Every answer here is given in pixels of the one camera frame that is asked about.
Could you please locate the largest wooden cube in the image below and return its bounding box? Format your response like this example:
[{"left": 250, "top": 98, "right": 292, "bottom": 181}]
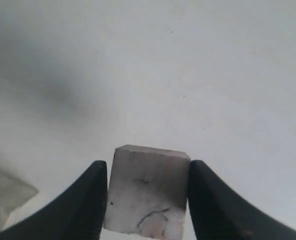
[{"left": 0, "top": 169, "right": 38, "bottom": 231}]

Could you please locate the smallest wooden cube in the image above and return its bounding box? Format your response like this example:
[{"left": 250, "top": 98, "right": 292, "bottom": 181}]
[{"left": 103, "top": 145, "right": 191, "bottom": 240}]

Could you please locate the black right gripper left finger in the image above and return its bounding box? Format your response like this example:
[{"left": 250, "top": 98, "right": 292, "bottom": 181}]
[{"left": 0, "top": 160, "right": 107, "bottom": 240}]

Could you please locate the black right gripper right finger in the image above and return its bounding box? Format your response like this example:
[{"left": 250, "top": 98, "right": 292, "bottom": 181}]
[{"left": 188, "top": 160, "right": 296, "bottom": 240}]

